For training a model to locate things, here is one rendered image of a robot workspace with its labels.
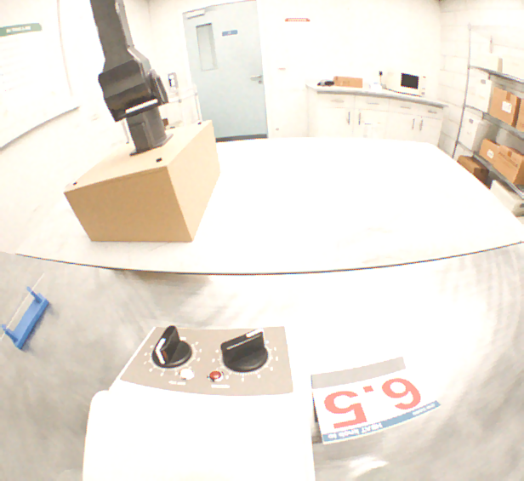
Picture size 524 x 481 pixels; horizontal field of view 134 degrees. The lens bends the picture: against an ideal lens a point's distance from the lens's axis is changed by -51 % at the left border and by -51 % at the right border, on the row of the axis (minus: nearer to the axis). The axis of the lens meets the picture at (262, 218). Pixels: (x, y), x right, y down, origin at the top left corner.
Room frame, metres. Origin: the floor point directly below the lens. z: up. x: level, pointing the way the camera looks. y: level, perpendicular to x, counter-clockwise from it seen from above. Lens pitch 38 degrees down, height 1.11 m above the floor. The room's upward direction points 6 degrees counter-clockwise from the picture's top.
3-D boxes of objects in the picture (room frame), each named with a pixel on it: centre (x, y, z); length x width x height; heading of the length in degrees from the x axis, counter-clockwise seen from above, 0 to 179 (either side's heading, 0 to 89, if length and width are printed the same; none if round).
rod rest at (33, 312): (0.07, 0.37, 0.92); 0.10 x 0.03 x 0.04; 164
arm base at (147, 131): (0.35, 0.17, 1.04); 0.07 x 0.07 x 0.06; 1
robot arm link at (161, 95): (0.35, 0.17, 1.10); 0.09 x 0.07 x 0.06; 99
